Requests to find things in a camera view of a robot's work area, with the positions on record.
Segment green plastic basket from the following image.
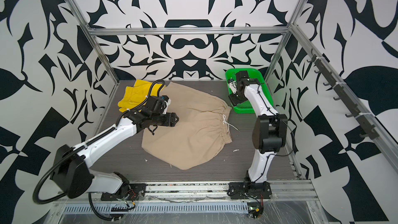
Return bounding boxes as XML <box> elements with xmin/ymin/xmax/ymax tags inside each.
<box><xmin>225</xmin><ymin>68</ymin><xmax>277</xmax><ymax>116</ymax></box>

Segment aluminium cage frame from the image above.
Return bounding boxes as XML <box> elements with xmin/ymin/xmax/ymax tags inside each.
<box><xmin>65</xmin><ymin>0</ymin><xmax>398</xmax><ymax>170</ymax></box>

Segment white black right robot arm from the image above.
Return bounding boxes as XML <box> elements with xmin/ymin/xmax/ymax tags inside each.
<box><xmin>226</xmin><ymin>68</ymin><xmax>287</xmax><ymax>200</ymax></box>

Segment yellow shorts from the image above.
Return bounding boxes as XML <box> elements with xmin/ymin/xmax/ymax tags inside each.
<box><xmin>118</xmin><ymin>80</ymin><xmax>152</xmax><ymax>112</ymax></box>

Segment white slotted cable duct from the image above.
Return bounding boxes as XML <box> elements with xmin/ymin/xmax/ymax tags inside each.
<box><xmin>62</xmin><ymin>201</ymin><xmax>249</xmax><ymax>215</ymax></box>

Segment small green-lit electronics board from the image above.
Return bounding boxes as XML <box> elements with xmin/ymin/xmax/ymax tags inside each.
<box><xmin>247</xmin><ymin>202</ymin><xmax>264</xmax><ymax>219</ymax></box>

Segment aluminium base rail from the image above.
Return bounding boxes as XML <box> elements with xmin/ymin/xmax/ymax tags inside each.
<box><xmin>55</xmin><ymin>179</ymin><xmax>319</xmax><ymax>201</ymax></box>

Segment beige shorts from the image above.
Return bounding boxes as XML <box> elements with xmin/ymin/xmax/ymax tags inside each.
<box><xmin>142</xmin><ymin>83</ymin><xmax>232</xmax><ymax>170</ymax></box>

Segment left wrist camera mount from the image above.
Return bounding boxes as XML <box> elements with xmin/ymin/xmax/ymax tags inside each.
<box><xmin>159</xmin><ymin>95</ymin><xmax>171</xmax><ymax>114</ymax></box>

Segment black wall hook rack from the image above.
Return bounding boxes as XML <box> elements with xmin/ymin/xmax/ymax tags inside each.
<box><xmin>307</xmin><ymin>48</ymin><xmax>380</xmax><ymax>140</ymax></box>

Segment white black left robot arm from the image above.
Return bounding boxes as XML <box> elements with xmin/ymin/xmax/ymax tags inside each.
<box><xmin>50</xmin><ymin>95</ymin><xmax>179</xmax><ymax>200</ymax></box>

